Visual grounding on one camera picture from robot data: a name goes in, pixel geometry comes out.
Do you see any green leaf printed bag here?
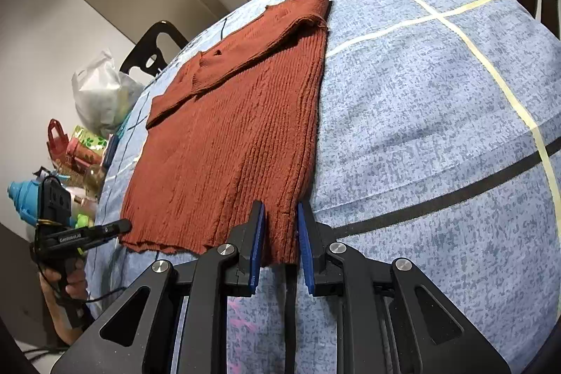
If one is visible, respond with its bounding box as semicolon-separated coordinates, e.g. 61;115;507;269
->
72;125;109;151

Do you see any thin black cable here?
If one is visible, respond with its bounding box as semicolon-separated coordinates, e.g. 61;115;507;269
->
20;286;129;357

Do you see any blue checked tablecloth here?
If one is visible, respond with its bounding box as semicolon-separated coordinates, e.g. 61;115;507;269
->
83;0;561;374

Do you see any rust knit sweater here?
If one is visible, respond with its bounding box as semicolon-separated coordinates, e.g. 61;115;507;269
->
118;0;331;267

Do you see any glass jar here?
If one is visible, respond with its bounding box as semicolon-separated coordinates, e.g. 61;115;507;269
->
85;164;107;199

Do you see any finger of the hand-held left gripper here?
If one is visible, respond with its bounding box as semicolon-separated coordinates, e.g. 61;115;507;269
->
81;219;133;253

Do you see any pink gift bag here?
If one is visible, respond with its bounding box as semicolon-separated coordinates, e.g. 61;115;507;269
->
66;138;103;166

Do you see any red gift bag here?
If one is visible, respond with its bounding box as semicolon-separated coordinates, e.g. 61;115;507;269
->
47;118;71;160

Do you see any teal plastic bottle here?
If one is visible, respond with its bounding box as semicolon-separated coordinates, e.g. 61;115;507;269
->
6;179;45;228

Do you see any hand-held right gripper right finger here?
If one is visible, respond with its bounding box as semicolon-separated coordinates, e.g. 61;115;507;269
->
297;201;513;374

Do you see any person's left hand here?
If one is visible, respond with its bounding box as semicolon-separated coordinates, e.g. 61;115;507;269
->
39;258;88;307

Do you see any person's left forearm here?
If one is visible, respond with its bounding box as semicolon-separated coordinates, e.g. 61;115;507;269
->
41;291;88;346

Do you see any white plastic bag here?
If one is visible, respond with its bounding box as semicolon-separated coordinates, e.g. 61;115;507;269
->
71;51;145;138

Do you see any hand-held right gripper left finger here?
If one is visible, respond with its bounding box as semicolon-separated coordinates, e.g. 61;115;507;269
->
50;200;267;374

